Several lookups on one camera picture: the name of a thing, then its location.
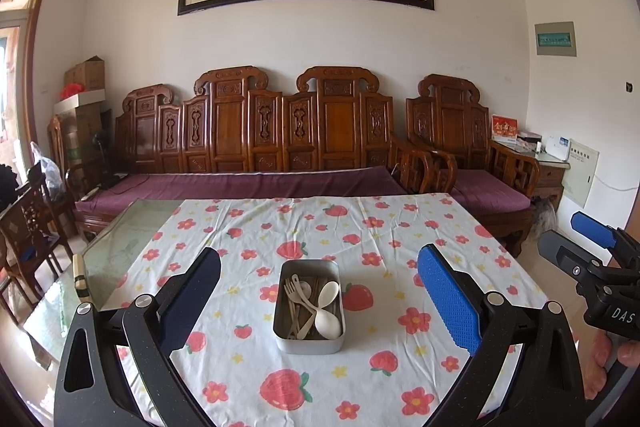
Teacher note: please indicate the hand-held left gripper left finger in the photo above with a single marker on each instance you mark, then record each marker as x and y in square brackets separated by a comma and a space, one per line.
[202, 274]

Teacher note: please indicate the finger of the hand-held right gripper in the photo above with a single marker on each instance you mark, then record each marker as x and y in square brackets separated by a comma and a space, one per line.
[592, 227]
[560, 252]

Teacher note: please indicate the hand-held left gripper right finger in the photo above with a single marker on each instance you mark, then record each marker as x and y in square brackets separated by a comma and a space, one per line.
[447, 297]

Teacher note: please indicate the beige fork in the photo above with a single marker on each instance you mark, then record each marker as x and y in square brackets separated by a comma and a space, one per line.
[291, 291]

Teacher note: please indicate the beige spoon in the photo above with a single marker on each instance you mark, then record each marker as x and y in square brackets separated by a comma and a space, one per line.
[328, 325]
[328, 293]

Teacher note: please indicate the rectangular metal tin box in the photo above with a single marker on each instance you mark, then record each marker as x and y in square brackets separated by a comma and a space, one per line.
[310, 347]

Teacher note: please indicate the person's right hand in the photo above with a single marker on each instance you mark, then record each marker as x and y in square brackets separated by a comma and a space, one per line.
[597, 364]

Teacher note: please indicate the grey furry dog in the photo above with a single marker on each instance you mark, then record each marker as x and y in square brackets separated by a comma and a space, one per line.
[544, 219]

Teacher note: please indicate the wooden side table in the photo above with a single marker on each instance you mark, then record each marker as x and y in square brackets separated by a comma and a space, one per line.
[550, 177]

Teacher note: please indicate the white desk device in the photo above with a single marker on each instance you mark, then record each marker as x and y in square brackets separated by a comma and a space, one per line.
[556, 148]

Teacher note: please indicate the strawberry flower printed tablecloth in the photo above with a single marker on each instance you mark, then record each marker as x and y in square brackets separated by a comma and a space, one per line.
[400, 217]

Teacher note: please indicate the square purple seat cushion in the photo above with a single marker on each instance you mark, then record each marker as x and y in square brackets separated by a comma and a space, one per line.
[490, 189]

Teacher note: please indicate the long purple sofa cushion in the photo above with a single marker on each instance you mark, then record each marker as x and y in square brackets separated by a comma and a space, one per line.
[240, 184]

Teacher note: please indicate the wooden block with black band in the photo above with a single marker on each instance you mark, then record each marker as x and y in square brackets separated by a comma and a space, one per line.
[81, 277]

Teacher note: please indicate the red gift box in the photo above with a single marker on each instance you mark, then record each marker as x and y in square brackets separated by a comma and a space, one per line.
[504, 127]

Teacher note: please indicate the long carved wooden sofa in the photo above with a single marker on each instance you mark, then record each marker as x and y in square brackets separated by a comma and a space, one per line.
[235, 127]

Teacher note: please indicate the black standing fan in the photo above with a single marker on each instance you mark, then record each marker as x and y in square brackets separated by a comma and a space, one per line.
[103, 147]

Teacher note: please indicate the wooden dining chair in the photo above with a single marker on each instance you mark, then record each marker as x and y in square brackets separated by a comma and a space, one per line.
[35, 237]

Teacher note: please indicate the carved wooden armchair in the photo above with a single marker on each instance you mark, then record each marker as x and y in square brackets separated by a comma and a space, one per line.
[445, 122]

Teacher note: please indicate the stacked cardboard boxes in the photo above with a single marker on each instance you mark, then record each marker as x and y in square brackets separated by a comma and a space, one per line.
[90, 132]

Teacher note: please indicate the clear plastic bag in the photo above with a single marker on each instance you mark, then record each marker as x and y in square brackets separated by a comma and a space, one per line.
[47, 169]

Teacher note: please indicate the flat white box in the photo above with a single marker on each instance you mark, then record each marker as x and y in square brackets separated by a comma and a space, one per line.
[80, 102]

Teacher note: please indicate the black bag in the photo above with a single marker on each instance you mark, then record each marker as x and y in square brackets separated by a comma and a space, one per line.
[7, 187]

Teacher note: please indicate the red decoration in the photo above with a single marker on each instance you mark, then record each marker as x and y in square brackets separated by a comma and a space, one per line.
[72, 92]

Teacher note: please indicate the small brown cardboard box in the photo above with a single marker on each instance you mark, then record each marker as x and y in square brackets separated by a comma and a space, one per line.
[85, 73]

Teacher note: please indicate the white wall panel door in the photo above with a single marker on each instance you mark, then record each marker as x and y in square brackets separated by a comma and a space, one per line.
[581, 172]

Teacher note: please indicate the wall distribution box green window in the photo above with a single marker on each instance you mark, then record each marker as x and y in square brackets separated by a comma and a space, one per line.
[555, 38]

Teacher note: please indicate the wooden door frame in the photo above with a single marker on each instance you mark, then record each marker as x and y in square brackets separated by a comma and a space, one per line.
[35, 57]

